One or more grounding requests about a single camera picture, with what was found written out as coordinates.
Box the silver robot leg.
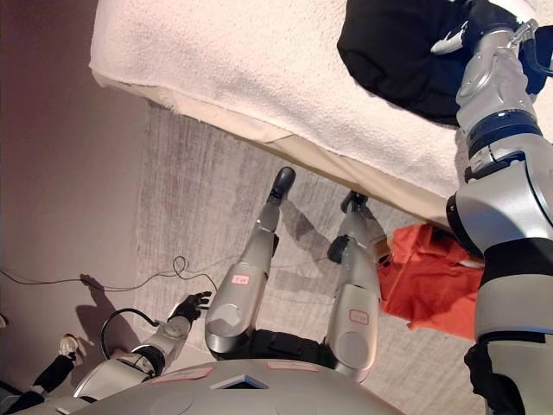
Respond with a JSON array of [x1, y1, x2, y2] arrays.
[[321, 190, 385, 385], [203, 167, 297, 361]]

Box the silver right robot leg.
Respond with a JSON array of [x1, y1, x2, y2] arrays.
[[321, 190, 385, 385]]

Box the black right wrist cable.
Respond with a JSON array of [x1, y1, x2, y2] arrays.
[[514, 16, 553, 97]]

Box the black garment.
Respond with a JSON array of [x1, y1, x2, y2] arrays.
[[335, 0, 553, 127]]

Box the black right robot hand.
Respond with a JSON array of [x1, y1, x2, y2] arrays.
[[429, 0, 540, 55]]

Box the grey striped rug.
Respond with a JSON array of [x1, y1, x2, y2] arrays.
[[135, 102, 492, 415]]

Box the white sneaker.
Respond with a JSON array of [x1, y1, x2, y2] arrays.
[[57, 334, 86, 361]]

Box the person leg black trousers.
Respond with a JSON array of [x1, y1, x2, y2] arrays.
[[0, 353, 78, 412]]

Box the silver left robot leg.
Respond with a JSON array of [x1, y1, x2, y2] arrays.
[[203, 167, 297, 361]]

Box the thin dark floor cable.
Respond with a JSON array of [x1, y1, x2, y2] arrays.
[[0, 254, 334, 296]]

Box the silver robot torso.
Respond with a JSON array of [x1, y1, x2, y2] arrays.
[[42, 329, 408, 415]]

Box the orange shirt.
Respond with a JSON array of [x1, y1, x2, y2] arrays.
[[378, 223, 488, 342]]

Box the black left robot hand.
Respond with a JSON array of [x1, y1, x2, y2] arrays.
[[174, 290, 213, 323]]

